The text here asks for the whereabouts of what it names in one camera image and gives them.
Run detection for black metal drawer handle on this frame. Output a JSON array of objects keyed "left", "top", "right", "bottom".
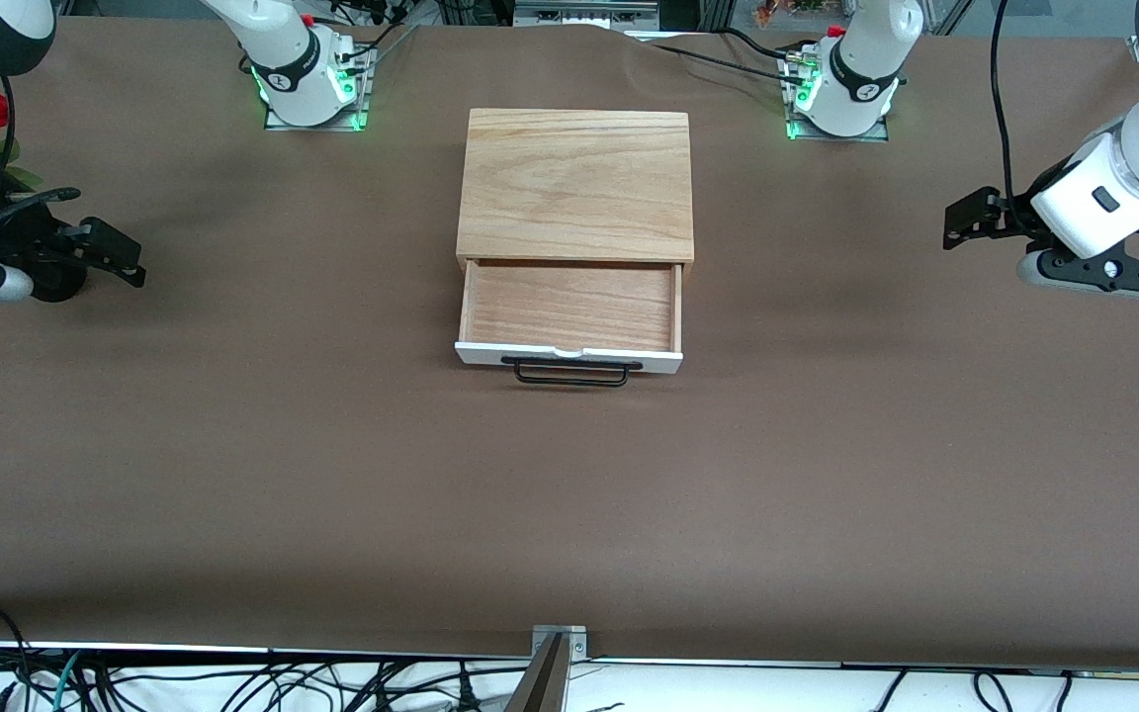
[{"left": 501, "top": 356, "right": 646, "bottom": 388}]

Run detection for wooden drawer with white front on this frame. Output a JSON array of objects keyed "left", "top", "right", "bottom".
[{"left": 454, "top": 259, "right": 685, "bottom": 375}]

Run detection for wooden drawer cabinet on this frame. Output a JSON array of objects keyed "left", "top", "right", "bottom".
[{"left": 456, "top": 108, "right": 697, "bottom": 284}]

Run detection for green rose stems with leaves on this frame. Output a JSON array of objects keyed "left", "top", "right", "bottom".
[{"left": 0, "top": 136, "right": 43, "bottom": 194}]

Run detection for orange background flowers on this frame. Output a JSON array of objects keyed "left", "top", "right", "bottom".
[{"left": 752, "top": 0, "right": 832, "bottom": 29}]

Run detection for grey background equipment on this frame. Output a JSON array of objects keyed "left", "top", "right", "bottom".
[{"left": 513, "top": 0, "right": 661, "bottom": 34}]

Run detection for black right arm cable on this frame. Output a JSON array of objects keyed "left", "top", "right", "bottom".
[{"left": 0, "top": 74, "right": 83, "bottom": 260}]

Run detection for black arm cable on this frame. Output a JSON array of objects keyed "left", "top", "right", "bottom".
[
  {"left": 989, "top": 0, "right": 1037, "bottom": 234},
  {"left": 0, "top": 74, "right": 83, "bottom": 260}
]

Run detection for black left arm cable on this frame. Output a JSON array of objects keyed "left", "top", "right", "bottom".
[{"left": 989, "top": 0, "right": 1037, "bottom": 234}]

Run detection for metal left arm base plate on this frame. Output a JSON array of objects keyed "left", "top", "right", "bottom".
[{"left": 780, "top": 49, "right": 892, "bottom": 142}]

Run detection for short curved black table cable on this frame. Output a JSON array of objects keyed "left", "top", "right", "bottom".
[{"left": 718, "top": 27, "right": 808, "bottom": 66}]

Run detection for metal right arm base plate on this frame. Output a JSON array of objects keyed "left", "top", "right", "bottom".
[{"left": 263, "top": 44, "right": 375, "bottom": 133}]

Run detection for long black table cable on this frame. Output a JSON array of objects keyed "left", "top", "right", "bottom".
[{"left": 641, "top": 40, "right": 813, "bottom": 88}]

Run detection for black right base cables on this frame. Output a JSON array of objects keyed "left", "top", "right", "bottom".
[{"left": 330, "top": 0, "right": 422, "bottom": 70}]

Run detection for teal floor cable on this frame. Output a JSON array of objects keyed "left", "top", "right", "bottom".
[{"left": 50, "top": 651, "right": 86, "bottom": 712}]

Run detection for black floor cable tangle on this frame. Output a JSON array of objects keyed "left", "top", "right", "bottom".
[{"left": 75, "top": 658, "right": 531, "bottom": 712}]

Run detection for grey metal bracket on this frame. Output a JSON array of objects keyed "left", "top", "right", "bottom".
[{"left": 530, "top": 624, "right": 589, "bottom": 662}]

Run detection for dark camera mount bar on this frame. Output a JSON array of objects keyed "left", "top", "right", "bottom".
[{"left": 503, "top": 633, "right": 569, "bottom": 712}]

